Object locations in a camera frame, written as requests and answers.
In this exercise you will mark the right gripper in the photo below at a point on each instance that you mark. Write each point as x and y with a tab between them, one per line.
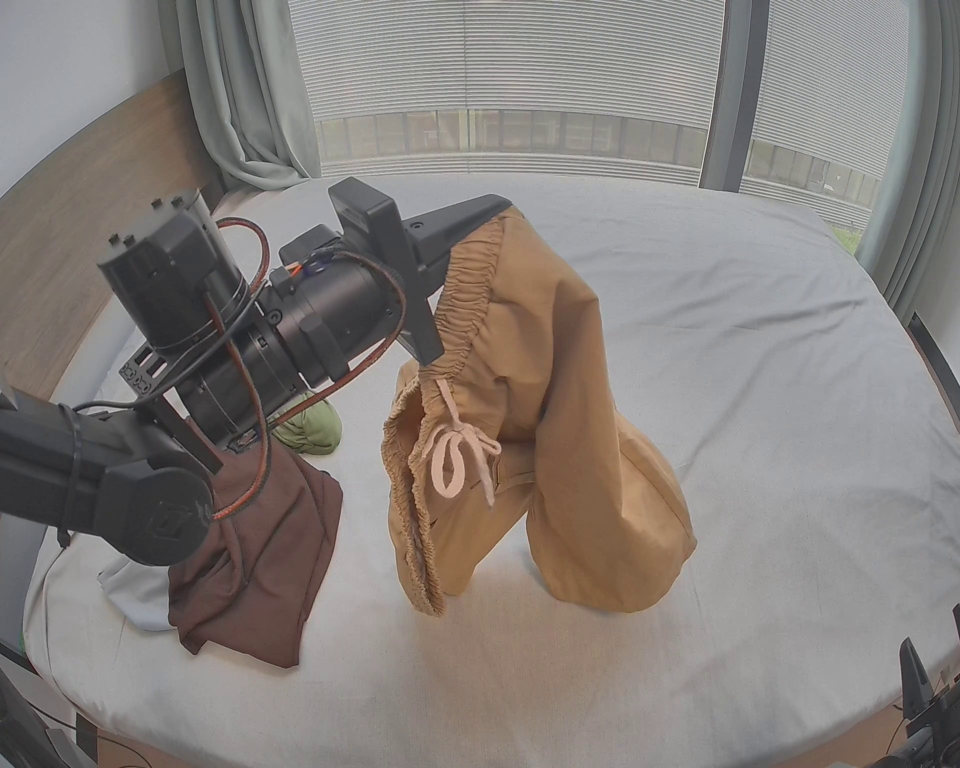
922	731

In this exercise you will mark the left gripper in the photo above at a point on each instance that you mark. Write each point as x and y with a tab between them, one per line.
337	315

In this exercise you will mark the tan shorts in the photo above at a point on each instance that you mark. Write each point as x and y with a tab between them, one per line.
570	375

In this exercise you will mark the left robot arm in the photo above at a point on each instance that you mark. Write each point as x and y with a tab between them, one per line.
97	465

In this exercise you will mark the bed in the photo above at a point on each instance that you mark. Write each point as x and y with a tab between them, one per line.
712	300

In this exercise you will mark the window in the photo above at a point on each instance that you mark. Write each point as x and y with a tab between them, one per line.
525	75

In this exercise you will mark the green garment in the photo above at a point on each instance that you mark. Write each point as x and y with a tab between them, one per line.
319	431

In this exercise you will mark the grey-green curtain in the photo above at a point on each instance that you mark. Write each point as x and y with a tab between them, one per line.
240	90
937	150

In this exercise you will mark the brown garment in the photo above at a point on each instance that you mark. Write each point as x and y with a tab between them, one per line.
262	562

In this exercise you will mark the white garment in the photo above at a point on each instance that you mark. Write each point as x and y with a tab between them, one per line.
135	592

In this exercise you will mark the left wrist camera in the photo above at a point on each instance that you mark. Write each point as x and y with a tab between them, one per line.
360	210

